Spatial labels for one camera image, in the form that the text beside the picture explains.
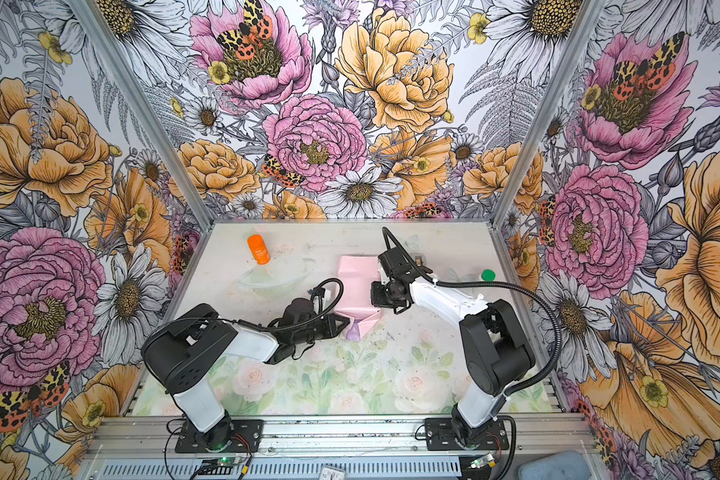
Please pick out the purple wrapping paper sheet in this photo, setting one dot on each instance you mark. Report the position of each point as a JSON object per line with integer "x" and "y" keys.
{"x": 357, "y": 274}

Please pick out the white bottle green cap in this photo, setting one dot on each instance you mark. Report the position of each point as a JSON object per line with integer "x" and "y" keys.
{"x": 488, "y": 275}

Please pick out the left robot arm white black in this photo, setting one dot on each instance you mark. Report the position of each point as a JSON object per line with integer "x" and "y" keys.
{"x": 181, "y": 354}

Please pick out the orange tube bottle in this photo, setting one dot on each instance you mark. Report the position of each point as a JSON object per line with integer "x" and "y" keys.
{"x": 258, "y": 249}

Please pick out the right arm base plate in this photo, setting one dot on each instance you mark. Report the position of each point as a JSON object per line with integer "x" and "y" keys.
{"x": 454, "y": 434}

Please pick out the white slotted cable duct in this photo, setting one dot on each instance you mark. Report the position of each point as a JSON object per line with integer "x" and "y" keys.
{"x": 439, "y": 467}

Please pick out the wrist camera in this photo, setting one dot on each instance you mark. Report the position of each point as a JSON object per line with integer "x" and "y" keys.
{"x": 397, "y": 263}
{"x": 299, "y": 311}

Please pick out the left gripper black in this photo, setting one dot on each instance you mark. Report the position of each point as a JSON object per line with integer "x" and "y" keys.
{"x": 332, "y": 328}

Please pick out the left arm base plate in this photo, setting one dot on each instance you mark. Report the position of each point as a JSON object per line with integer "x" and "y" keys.
{"x": 228, "y": 436}

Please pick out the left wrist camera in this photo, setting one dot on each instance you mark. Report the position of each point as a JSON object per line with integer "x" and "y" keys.
{"x": 299, "y": 311}

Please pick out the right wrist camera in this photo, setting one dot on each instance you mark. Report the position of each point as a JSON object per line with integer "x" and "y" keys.
{"x": 397, "y": 263}

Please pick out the aluminium front rail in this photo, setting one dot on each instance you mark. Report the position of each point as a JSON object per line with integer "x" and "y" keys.
{"x": 296, "y": 437}

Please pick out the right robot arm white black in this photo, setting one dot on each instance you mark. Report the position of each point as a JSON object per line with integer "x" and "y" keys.
{"x": 495, "y": 346}

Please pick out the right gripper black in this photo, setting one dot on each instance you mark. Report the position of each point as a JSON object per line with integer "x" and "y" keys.
{"x": 377, "y": 301}

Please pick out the blue-grey cloth pad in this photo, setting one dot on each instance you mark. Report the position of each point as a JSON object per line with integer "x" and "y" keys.
{"x": 566, "y": 465}

